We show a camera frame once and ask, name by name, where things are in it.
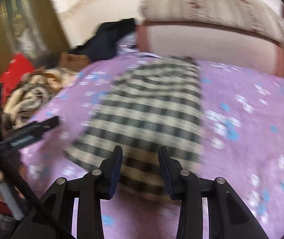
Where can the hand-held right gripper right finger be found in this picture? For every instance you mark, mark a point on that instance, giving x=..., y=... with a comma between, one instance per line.
x=167, y=176

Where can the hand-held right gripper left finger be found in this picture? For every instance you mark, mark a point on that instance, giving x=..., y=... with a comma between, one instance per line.
x=115, y=174

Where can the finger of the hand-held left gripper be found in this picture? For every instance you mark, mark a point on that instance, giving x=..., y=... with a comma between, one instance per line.
x=50, y=124

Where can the black and cream checked coat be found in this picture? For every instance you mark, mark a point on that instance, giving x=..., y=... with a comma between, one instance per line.
x=147, y=99

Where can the tiger print blanket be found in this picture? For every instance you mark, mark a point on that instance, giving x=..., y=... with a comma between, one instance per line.
x=29, y=94

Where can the red cloth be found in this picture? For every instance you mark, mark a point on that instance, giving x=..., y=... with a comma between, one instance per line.
x=17, y=69

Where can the brown cloth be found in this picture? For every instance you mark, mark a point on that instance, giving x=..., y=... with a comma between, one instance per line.
x=73, y=59

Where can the purple floral bedsheet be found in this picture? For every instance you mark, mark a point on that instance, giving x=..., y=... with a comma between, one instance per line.
x=244, y=142

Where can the dark navy garment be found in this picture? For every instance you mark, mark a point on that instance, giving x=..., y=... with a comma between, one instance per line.
x=104, y=39

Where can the wooden wardrobe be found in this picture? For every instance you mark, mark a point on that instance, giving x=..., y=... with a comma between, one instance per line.
x=2, y=29

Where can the light blue cloth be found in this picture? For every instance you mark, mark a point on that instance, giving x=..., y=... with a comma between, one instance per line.
x=129, y=43

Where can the striped beige pillow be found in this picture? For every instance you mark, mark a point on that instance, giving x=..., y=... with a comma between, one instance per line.
x=214, y=7

